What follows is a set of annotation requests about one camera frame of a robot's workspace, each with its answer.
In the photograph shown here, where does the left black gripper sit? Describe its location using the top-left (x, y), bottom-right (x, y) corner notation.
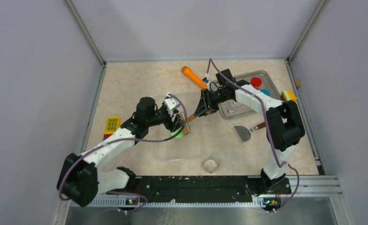
top-left (146, 105), bottom-right (185, 132)

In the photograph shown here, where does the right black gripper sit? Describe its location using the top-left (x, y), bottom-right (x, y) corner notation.
top-left (194, 88), bottom-right (229, 118)

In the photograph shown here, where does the green dough lump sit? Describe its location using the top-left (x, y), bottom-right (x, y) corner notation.
top-left (171, 129), bottom-right (184, 138)

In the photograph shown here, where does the clear plastic tray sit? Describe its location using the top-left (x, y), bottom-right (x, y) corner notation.
top-left (152, 91), bottom-right (207, 162)

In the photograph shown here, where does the wooden double-ended roller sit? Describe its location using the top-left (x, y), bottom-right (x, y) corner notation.
top-left (184, 114), bottom-right (197, 135)

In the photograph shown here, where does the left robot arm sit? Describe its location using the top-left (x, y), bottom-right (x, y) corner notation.
top-left (56, 93), bottom-right (187, 207)

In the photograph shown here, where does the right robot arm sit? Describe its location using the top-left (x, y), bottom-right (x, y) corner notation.
top-left (193, 69), bottom-right (306, 193)

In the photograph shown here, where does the red dough disc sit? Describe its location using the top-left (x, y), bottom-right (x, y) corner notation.
top-left (250, 77), bottom-right (262, 88)

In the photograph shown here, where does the blue dough disc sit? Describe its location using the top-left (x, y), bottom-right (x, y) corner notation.
top-left (260, 89), bottom-right (270, 96)

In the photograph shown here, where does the orange plastic rolling pin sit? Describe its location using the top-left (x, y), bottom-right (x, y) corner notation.
top-left (181, 66), bottom-right (207, 89)

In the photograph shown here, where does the stainless steel tray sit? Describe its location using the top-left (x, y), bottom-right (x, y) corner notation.
top-left (219, 70), bottom-right (280, 120)

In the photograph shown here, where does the yellow red blue toy brick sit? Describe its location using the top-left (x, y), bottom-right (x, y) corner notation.
top-left (103, 116), bottom-right (121, 140)

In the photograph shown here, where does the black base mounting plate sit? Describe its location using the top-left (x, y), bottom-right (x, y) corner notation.
top-left (115, 176), bottom-right (292, 203)

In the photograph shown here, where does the orange yellow foam block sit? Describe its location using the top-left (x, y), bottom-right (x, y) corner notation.
top-left (280, 90), bottom-right (298, 102)

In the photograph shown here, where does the small wooden block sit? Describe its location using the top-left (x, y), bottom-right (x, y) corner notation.
top-left (294, 79), bottom-right (301, 88)

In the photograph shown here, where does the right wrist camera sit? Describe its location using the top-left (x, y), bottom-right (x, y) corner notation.
top-left (202, 73), bottom-right (210, 85)

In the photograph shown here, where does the metal scraper wooden handle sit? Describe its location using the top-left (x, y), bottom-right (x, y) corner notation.
top-left (234, 122), bottom-right (266, 142)

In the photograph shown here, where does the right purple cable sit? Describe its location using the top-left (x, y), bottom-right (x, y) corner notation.
top-left (207, 58), bottom-right (300, 213)

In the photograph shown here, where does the purple cable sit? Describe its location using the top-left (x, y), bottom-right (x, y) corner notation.
top-left (58, 93), bottom-right (188, 215)
top-left (207, 58), bottom-right (300, 213)

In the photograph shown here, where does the clear round cutter ring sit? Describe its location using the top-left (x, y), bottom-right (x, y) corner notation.
top-left (202, 157), bottom-right (219, 174)

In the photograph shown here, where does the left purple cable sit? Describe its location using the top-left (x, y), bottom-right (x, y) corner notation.
top-left (58, 93), bottom-right (188, 215)

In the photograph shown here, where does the aluminium frame rail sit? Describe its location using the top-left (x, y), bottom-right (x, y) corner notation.
top-left (53, 175), bottom-right (353, 225)

